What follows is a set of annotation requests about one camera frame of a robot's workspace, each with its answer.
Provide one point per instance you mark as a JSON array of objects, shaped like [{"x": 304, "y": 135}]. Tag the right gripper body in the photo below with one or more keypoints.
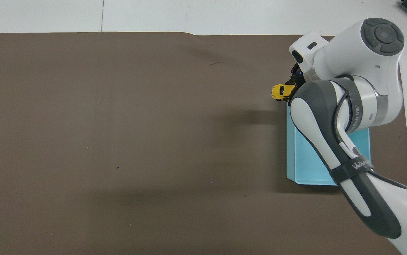
[{"x": 298, "y": 75}]

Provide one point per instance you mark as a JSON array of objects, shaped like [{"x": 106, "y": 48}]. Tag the yellow toy beetle car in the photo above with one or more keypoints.
[{"x": 279, "y": 92}]

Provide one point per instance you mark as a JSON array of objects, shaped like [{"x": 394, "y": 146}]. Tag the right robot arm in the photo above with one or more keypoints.
[{"x": 362, "y": 67}]

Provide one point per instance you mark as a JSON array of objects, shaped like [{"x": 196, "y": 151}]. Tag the light blue plastic tray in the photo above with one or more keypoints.
[{"x": 309, "y": 159}]

